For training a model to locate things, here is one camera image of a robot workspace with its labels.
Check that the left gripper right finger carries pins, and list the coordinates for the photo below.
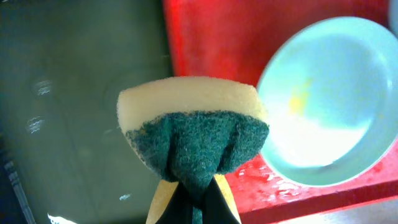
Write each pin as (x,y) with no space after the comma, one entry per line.
(215,209)

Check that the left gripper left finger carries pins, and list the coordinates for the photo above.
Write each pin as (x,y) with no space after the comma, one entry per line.
(179,210)

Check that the light blue plate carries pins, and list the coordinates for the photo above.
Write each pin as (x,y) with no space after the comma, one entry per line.
(393,16)

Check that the dark green tray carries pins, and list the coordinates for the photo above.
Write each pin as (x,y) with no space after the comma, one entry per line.
(63,64)

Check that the red tray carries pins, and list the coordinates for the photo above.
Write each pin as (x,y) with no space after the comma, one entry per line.
(234,40)

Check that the green yellow sponge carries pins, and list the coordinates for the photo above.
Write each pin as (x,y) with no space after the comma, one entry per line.
(189,130)

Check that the mint green plate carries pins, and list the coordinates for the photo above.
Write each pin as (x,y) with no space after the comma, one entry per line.
(331,94)

